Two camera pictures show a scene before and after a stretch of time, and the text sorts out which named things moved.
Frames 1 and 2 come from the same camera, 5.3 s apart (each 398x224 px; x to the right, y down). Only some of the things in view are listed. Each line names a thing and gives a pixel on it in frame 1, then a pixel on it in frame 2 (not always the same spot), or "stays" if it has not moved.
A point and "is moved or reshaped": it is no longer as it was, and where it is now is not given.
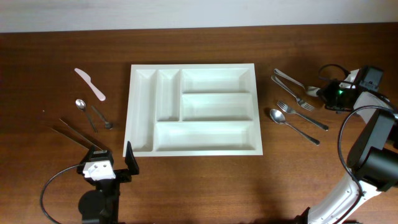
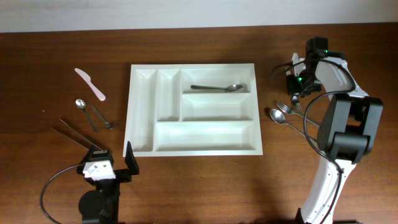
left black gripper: x=130 y=161 stays
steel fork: x=286 y=109 stays
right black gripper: x=329 y=96 → x=302 y=86
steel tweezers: x=100 y=149 stays
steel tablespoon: x=310 y=91 is moved or reshaped
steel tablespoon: x=278 y=116 stays
